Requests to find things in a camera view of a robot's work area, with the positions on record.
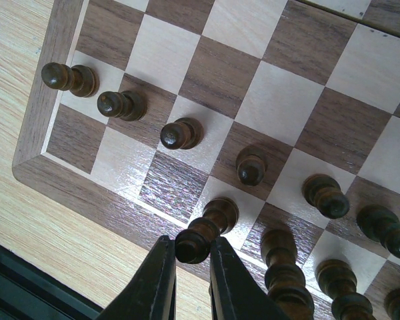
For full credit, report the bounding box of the dark bishop piece in tin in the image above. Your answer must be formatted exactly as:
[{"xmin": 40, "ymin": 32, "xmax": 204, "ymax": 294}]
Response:
[{"xmin": 175, "ymin": 197, "xmax": 239, "ymax": 264}]

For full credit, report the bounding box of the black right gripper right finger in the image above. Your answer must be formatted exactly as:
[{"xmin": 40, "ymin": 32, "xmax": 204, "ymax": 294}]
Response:
[{"xmin": 210, "ymin": 237, "xmax": 287, "ymax": 319}]

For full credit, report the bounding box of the dark pawn on board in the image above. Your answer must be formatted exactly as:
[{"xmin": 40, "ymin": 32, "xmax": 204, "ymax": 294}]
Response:
[{"xmin": 41, "ymin": 62, "xmax": 99, "ymax": 97}]

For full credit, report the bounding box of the dark pawn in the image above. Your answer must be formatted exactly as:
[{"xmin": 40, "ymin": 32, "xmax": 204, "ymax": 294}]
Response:
[
  {"xmin": 41, "ymin": 62, "xmax": 99, "ymax": 97},
  {"xmin": 357, "ymin": 205, "xmax": 400, "ymax": 259},
  {"xmin": 235, "ymin": 145, "xmax": 267, "ymax": 186},
  {"xmin": 301, "ymin": 174, "xmax": 350, "ymax": 219},
  {"xmin": 160, "ymin": 117, "xmax": 204, "ymax": 150},
  {"xmin": 97, "ymin": 91, "xmax": 147, "ymax": 122}
]

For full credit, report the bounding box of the dark queen piece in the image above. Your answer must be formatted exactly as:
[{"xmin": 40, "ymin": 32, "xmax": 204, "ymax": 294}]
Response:
[{"xmin": 261, "ymin": 229, "xmax": 315, "ymax": 319}]

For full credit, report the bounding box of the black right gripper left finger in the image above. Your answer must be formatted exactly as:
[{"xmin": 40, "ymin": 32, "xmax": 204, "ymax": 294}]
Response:
[{"xmin": 97, "ymin": 235, "xmax": 176, "ymax": 319}]

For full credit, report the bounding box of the wooden chess board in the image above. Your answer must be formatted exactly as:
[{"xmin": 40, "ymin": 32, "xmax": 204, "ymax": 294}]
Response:
[{"xmin": 12, "ymin": 1, "xmax": 400, "ymax": 319}]

